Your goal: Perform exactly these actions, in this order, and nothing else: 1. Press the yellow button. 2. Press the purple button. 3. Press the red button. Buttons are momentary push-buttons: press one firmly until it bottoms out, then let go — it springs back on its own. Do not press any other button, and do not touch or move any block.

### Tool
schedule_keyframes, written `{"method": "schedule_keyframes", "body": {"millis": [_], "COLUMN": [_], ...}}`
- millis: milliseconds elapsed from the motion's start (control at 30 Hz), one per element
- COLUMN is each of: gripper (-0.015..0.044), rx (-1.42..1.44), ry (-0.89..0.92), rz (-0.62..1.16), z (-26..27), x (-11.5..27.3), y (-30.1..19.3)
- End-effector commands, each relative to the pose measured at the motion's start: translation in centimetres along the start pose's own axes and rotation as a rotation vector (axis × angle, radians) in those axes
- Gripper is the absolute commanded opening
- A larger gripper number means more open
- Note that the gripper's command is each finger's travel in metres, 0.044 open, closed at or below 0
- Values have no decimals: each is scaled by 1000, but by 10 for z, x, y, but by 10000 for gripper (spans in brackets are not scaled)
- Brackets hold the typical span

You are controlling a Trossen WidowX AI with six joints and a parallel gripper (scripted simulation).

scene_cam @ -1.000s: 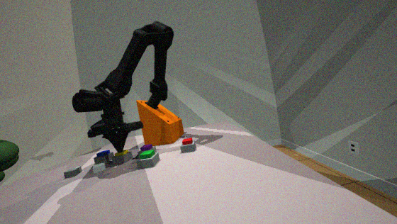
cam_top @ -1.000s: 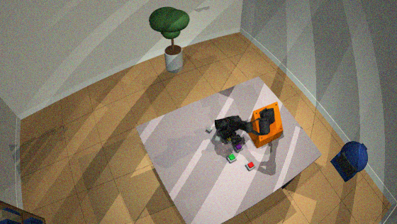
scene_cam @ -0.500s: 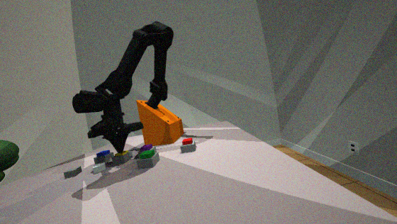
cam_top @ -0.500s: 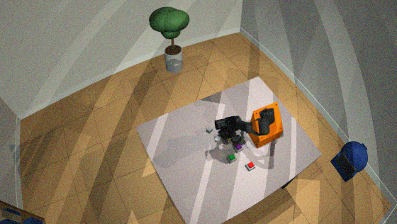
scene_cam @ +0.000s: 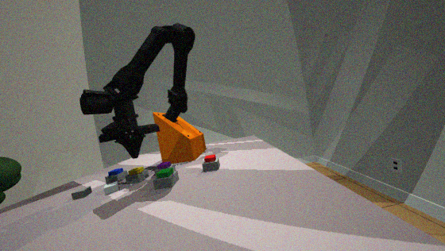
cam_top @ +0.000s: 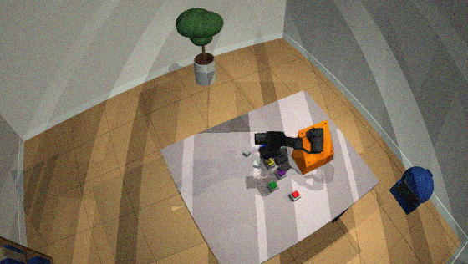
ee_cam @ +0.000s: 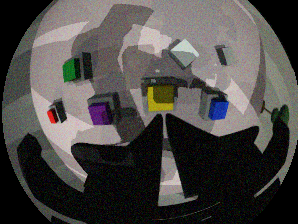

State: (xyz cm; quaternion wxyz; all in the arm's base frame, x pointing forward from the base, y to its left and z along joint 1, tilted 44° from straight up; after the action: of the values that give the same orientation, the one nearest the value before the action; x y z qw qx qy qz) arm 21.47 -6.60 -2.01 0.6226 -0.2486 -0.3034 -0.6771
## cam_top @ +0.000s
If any purple button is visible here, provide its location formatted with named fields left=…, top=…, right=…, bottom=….
left=275, top=169, right=287, bottom=180

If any red button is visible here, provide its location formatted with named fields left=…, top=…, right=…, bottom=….
left=289, top=190, right=301, bottom=201

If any green button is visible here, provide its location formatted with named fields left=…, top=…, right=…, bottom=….
left=267, top=181, right=279, bottom=193

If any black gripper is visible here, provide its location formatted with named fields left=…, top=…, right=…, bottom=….
left=271, top=148, right=287, bottom=166

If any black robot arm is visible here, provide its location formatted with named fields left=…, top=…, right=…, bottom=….
left=255, top=127, right=324, bottom=160

